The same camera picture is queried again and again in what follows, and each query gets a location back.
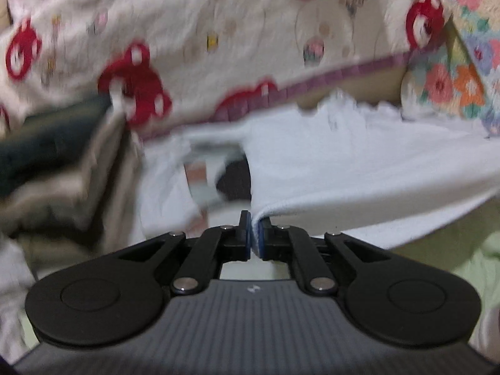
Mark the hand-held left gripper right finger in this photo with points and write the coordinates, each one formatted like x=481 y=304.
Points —
x=262 y=239

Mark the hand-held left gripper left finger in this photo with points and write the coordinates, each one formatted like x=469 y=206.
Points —
x=245 y=239

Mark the white t-shirt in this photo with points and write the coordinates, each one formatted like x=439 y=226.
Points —
x=332 y=164

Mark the beige folded garment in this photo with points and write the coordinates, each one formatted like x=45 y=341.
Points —
x=70 y=199

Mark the light green cloth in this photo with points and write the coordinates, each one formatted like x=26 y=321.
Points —
x=449 y=250

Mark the bear print quilt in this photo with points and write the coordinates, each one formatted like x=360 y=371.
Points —
x=195 y=27

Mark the dark folded garment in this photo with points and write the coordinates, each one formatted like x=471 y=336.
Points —
x=43 y=140

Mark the pale pink cloth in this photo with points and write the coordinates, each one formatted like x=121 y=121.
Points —
x=13 y=293

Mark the floral blanket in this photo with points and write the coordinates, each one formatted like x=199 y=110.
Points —
x=465 y=58

